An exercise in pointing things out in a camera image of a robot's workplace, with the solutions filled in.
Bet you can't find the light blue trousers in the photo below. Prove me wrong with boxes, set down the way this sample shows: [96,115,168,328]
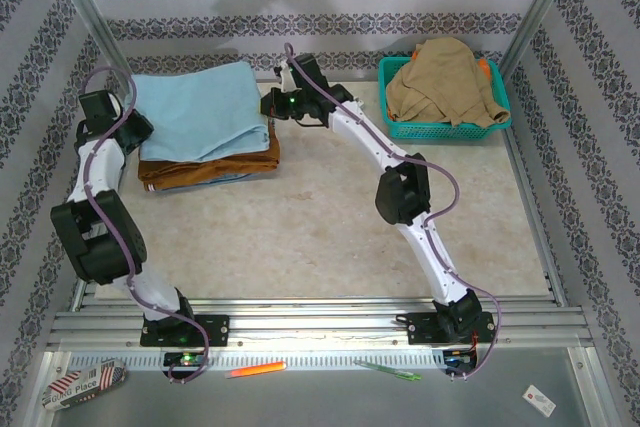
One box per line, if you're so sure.
[130,60,270,164]

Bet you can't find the mustard brown folded trousers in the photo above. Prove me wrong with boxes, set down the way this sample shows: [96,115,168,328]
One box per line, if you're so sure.
[137,119,281,193]

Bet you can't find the khaki crumpled trousers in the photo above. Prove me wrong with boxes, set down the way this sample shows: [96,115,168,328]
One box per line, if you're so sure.
[384,38,512,129]

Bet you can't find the teal plastic basket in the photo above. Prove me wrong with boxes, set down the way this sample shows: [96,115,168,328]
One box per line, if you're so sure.
[377,55,513,141]

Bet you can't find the small circuit board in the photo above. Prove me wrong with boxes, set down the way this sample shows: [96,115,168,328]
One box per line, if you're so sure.
[442,348,476,369]
[164,351,209,368]

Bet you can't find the flag print Gung Place pack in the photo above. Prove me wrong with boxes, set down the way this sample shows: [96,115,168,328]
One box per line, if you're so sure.
[45,356,126,411]

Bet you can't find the orange pen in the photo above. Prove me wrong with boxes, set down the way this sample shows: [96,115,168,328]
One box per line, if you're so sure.
[223,360,288,379]

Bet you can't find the green pen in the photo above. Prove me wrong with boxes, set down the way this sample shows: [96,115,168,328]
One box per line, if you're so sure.
[353,359,422,381]

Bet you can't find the white card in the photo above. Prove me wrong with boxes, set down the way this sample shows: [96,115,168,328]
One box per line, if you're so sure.
[522,384,557,417]

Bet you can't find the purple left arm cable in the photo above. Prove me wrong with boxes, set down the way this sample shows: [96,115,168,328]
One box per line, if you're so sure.
[81,66,210,384]

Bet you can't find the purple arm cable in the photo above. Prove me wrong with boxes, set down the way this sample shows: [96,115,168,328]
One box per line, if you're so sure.
[283,42,503,382]
[81,66,210,384]

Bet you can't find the aluminium frame post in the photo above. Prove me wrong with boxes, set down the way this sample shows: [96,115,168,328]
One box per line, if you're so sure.
[46,0,130,83]
[499,0,585,81]

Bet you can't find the aluminium side rail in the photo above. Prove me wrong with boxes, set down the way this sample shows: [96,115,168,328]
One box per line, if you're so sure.
[69,274,99,313]
[502,126,569,308]

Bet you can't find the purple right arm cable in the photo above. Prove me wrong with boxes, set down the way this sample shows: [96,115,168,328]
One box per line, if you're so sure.
[283,42,503,382]

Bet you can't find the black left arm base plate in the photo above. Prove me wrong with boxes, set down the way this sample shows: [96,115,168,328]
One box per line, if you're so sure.
[139,314,230,348]

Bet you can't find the aluminium cross rail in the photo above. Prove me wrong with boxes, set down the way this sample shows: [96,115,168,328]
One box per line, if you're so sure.
[52,296,591,349]

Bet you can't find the white slotted cable duct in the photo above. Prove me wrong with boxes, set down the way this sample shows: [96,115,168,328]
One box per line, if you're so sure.
[67,349,447,371]

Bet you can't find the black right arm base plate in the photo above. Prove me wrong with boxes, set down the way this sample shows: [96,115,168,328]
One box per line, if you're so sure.
[407,311,496,347]

